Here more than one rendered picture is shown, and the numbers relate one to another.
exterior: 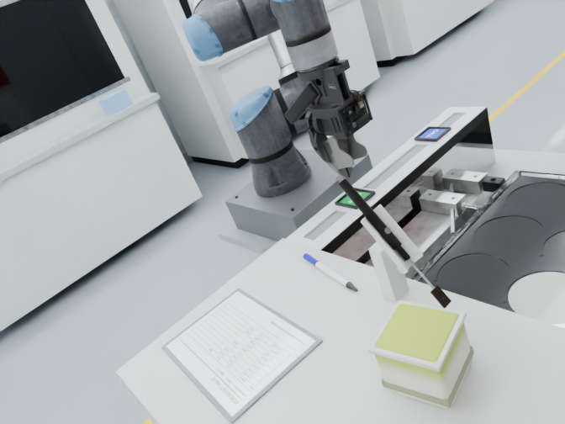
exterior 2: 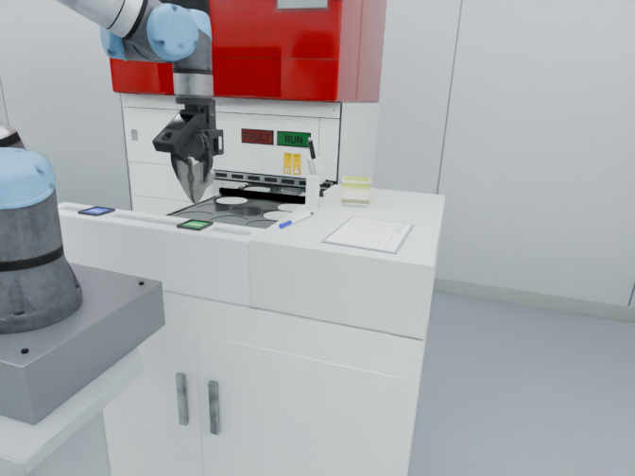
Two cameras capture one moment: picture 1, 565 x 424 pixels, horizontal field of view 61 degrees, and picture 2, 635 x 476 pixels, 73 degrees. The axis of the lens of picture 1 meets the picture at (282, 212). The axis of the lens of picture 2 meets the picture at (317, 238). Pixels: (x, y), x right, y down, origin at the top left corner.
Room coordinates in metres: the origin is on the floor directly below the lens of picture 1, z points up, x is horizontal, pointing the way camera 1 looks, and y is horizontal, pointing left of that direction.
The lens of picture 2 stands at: (1.19, 0.69, 1.23)
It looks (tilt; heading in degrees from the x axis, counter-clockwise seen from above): 18 degrees down; 228
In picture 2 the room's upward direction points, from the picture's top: 2 degrees clockwise
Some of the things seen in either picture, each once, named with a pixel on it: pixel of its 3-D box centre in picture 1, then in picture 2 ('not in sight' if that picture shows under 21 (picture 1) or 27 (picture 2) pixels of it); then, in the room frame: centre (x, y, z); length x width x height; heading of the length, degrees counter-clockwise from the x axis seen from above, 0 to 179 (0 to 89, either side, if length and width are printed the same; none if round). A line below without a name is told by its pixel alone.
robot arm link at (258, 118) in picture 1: (261, 120); (8, 200); (1.12, -0.04, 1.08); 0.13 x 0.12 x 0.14; 88
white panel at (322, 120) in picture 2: not in sight; (225, 157); (0.42, -0.65, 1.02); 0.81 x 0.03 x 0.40; 121
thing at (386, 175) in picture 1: (403, 195); (148, 248); (0.86, -0.24, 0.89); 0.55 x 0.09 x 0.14; 121
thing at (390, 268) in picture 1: (395, 258); (315, 181); (0.48, -0.11, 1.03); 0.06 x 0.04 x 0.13; 31
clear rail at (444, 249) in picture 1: (466, 227); not in sight; (0.67, -0.28, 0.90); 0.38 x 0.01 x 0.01; 121
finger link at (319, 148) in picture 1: (323, 137); (200, 160); (0.78, -0.11, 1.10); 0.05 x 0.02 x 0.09; 121
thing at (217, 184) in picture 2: not in sight; (270, 198); (0.34, -0.49, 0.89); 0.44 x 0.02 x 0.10; 121
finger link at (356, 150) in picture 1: (353, 151); (192, 179); (0.78, -0.16, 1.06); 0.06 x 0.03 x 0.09; 31
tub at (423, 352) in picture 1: (423, 353); (355, 191); (0.36, -0.08, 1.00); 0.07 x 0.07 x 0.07; 43
